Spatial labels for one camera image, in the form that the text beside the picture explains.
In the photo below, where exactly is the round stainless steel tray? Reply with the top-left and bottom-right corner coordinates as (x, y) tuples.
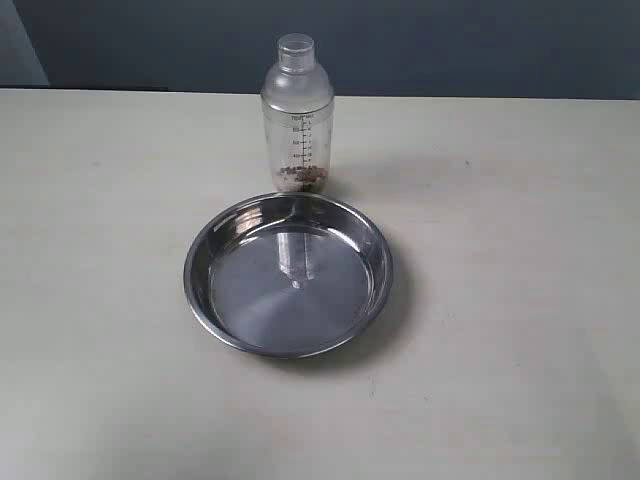
(183, 192), (394, 359)

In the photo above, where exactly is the clear plastic shaker bottle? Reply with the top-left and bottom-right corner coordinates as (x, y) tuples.
(261, 33), (334, 193)

